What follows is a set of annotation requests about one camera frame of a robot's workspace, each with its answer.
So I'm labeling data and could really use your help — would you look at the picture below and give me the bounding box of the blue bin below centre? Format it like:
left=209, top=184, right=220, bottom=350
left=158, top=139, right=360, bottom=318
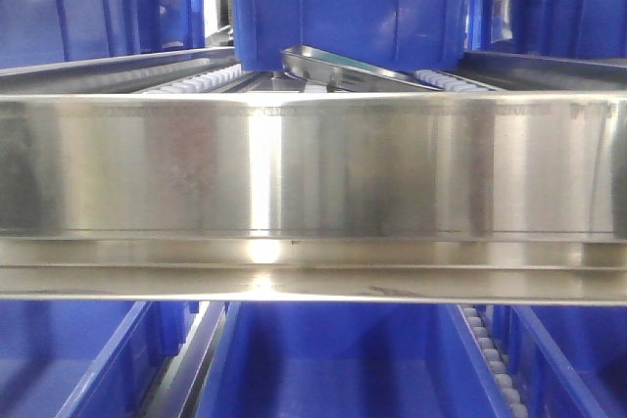
left=197, top=302, right=511, bottom=417

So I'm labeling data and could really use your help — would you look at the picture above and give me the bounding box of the blue bin below right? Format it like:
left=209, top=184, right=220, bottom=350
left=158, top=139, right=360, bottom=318
left=486, top=305, right=626, bottom=417

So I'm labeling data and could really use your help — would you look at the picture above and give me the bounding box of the blue bin centre shelf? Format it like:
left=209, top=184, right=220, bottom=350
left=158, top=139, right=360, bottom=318
left=232, top=0, right=467, bottom=71

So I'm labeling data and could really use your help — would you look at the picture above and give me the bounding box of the grey metal divider rail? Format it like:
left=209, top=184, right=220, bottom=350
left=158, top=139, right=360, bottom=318
left=281, top=45, right=441, bottom=93

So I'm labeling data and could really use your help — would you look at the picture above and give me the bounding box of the blue bin right shelf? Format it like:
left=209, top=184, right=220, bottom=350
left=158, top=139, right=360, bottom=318
left=468, top=0, right=626, bottom=60

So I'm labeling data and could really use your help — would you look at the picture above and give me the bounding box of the blue bin below left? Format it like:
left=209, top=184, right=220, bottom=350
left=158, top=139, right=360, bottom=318
left=1, top=301, right=199, bottom=417

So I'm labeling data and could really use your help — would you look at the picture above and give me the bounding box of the blue bin below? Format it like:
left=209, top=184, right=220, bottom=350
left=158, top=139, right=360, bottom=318
left=197, top=302, right=511, bottom=417
left=486, top=305, right=626, bottom=417
left=1, top=301, right=199, bottom=417

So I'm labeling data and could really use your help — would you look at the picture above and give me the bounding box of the blue bin left shelf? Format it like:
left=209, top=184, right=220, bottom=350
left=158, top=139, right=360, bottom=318
left=1, top=0, right=205, bottom=69

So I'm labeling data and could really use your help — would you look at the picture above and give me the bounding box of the steel shelf front rail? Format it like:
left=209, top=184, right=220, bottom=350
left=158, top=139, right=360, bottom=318
left=1, top=92, right=626, bottom=305

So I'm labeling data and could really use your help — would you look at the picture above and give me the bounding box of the blue bin shelf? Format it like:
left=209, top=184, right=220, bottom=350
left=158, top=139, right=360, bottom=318
left=468, top=0, right=626, bottom=60
left=232, top=0, right=467, bottom=71
left=1, top=0, right=205, bottom=69

